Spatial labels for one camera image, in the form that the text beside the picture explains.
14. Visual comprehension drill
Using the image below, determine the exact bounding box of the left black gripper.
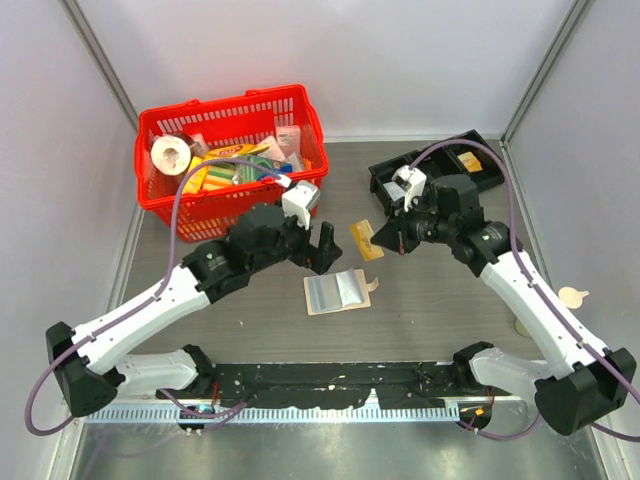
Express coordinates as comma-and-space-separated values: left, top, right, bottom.
250, 207, 342, 275

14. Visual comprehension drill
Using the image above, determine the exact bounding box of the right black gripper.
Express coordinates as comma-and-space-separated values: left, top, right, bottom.
372, 194, 457, 255

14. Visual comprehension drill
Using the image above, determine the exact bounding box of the gold VIP card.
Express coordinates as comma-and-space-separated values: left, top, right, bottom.
350, 219, 384, 262

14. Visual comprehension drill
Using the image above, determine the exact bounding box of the beige leather card holder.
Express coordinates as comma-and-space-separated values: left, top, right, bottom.
303, 268, 379, 316

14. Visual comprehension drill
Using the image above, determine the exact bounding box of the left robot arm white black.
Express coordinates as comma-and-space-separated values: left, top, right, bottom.
45, 204, 342, 417

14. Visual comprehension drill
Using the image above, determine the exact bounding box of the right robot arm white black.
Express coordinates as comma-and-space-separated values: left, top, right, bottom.
371, 167, 637, 436

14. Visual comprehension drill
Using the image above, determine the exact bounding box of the white card in bin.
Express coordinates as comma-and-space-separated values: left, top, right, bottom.
383, 182, 405, 202

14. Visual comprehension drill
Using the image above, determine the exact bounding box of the gold card in bin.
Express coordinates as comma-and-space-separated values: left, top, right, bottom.
457, 151, 483, 173

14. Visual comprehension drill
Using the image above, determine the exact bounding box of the black bin left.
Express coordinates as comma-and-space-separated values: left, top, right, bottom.
368, 154, 412, 216

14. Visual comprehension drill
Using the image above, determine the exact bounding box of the black bin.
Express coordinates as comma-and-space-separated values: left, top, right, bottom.
446, 145, 504, 192
368, 154, 412, 216
417, 147, 467, 178

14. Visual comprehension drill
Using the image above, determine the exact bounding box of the black bin middle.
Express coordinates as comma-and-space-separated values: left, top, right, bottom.
417, 147, 467, 178

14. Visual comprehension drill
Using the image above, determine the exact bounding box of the black bin right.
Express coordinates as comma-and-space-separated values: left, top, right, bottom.
446, 145, 504, 192

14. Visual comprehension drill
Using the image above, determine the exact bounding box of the green packaged item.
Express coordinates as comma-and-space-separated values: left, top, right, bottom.
233, 155, 278, 185

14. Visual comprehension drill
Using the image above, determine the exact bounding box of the white pink box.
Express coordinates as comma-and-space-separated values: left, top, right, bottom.
275, 125, 301, 157

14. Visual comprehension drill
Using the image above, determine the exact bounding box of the yellow green sponge pack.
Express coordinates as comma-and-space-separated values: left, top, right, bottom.
201, 163, 237, 191

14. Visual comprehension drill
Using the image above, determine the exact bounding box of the yellow snack bag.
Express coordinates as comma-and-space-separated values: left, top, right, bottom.
201, 144, 267, 163

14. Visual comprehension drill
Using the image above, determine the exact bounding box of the yellow box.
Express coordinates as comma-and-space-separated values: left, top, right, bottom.
181, 156, 208, 195

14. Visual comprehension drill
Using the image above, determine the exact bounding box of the red plastic shopping basket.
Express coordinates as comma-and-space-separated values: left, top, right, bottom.
133, 84, 329, 242

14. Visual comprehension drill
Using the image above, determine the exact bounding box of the green liquid squeeze bottle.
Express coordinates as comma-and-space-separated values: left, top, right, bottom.
514, 286, 590, 338

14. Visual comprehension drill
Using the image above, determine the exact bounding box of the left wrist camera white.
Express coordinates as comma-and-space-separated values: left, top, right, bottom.
276, 174, 320, 230

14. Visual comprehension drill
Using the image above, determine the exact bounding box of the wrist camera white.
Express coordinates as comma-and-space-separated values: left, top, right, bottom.
276, 174, 320, 230
391, 165, 427, 212

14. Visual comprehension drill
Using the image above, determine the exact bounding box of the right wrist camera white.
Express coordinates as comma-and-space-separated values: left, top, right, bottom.
391, 165, 427, 212

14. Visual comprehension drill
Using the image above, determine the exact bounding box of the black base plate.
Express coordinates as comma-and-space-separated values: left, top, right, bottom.
170, 362, 507, 410

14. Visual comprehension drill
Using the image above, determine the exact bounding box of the white cable duct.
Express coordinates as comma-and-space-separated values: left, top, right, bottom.
86, 402, 460, 425

